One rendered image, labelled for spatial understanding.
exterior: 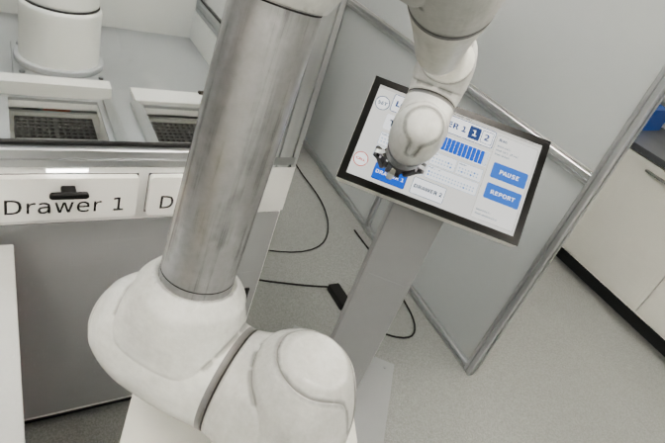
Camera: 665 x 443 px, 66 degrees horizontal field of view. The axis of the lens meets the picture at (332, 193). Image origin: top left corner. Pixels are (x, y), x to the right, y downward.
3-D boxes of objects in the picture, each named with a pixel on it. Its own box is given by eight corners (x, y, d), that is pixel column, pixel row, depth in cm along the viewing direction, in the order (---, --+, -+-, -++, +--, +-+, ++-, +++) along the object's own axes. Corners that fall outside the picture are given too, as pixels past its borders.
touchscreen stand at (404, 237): (375, 480, 173) (522, 252, 122) (251, 430, 175) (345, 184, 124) (391, 369, 217) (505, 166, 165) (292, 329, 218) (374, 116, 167)
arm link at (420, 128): (424, 177, 107) (447, 122, 109) (442, 159, 92) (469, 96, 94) (376, 156, 107) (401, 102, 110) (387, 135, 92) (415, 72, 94)
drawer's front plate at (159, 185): (256, 210, 139) (266, 176, 134) (145, 216, 123) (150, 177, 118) (254, 206, 140) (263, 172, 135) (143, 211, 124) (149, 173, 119)
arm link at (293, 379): (304, 534, 68) (357, 439, 58) (188, 464, 71) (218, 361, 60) (342, 436, 82) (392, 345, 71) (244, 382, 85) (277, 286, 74)
